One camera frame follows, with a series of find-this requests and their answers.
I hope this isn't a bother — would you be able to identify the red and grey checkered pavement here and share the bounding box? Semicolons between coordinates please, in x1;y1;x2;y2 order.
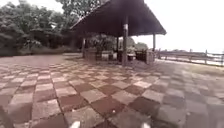
0;54;224;128

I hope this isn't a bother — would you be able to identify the dark roofed open shelter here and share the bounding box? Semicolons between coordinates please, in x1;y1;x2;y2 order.
69;0;168;67

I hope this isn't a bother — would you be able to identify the grey stone block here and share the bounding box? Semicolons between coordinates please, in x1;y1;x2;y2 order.
145;49;156;65

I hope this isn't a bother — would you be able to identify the wooden railing fence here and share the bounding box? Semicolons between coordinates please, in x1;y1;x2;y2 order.
155;48;224;67

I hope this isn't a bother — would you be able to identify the row of trees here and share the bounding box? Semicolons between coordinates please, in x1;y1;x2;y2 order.
0;0;149;57

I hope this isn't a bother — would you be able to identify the robot's own part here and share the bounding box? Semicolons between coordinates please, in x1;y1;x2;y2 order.
68;120;82;128
140;122;151;128

